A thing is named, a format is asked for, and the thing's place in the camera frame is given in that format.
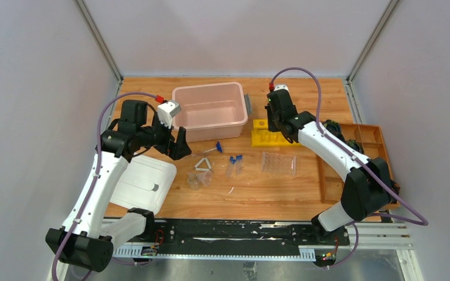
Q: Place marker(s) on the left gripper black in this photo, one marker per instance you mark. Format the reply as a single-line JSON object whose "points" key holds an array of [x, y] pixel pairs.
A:
{"points": [[171, 143]]}

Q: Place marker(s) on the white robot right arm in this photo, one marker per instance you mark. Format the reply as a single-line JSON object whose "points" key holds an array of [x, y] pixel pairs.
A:
{"points": [[364, 179]]}

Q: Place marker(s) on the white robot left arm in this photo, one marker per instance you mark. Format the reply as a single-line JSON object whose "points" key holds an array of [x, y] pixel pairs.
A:
{"points": [[82, 241]]}

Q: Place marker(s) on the white clay triangle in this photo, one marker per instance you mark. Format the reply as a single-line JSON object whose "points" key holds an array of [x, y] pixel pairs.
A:
{"points": [[203, 165]]}

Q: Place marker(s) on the syringe with blue base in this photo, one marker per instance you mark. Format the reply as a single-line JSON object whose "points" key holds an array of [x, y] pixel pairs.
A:
{"points": [[218, 147]]}

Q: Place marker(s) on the clear plastic funnel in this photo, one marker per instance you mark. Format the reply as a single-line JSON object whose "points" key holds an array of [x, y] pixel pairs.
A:
{"points": [[205, 177]]}

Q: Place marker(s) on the pink plastic bin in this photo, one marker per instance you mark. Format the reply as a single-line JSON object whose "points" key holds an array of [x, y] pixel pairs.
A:
{"points": [[211, 111]]}

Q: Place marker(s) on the white bin lid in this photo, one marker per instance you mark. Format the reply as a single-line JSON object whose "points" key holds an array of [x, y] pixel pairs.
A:
{"points": [[144, 184]]}

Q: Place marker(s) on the blue-capped tube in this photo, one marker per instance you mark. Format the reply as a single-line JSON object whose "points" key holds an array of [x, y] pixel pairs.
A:
{"points": [[231, 166], [226, 169], [236, 165], [240, 164]]}

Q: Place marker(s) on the yellow test tube rack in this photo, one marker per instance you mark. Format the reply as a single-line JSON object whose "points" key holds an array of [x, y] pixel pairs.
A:
{"points": [[262, 137]]}

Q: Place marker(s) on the clear well plate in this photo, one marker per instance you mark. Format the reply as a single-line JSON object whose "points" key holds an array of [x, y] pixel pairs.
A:
{"points": [[278, 163]]}

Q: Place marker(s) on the wooden compartment tray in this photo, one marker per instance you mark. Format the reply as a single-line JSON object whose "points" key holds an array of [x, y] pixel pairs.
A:
{"points": [[372, 141]]}

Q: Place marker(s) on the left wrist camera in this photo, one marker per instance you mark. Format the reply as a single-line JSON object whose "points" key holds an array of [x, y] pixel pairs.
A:
{"points": [[167, 111]]}

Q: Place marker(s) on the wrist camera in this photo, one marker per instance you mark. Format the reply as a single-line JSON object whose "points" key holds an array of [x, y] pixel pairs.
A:
{"points": [[167, 111], [280, 87]]}

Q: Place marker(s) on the grey bin handle clip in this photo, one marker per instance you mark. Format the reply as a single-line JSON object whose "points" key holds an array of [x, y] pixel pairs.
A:
{"points": [[248, 105]]}

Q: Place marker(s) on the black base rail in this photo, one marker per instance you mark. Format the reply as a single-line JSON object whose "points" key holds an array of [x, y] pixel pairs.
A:
{"points": [[235, 240]]}

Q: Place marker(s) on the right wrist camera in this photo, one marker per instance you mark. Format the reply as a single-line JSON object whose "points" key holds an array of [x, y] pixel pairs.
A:
{"points": [[280, 87]]}

